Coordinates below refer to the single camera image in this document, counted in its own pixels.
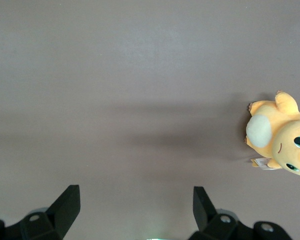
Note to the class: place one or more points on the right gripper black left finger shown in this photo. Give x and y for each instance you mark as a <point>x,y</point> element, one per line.
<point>62,210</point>

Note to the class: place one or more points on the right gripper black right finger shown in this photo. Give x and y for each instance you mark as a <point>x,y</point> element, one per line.
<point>205,215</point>

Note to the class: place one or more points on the orange plush toy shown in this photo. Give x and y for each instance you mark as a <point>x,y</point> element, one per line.
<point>285,120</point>

